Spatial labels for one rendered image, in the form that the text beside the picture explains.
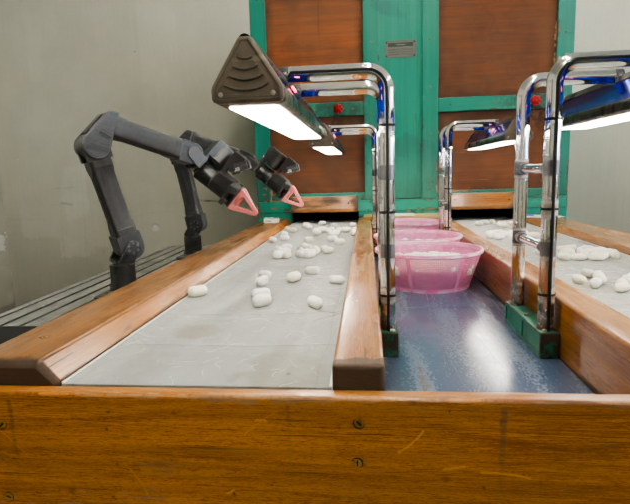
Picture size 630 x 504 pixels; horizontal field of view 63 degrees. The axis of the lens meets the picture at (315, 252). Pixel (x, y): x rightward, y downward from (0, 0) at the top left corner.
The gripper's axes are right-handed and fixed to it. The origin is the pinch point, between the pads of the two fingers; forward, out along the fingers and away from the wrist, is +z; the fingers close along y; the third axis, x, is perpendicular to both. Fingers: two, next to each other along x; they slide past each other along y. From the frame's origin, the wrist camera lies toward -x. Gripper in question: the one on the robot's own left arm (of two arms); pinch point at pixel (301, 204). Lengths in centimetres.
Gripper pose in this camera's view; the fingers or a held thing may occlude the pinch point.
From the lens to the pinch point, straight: 189.0
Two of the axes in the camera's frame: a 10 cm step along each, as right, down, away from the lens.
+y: 0.9, -1.5, 9.8
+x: -6.3, 7.5, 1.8
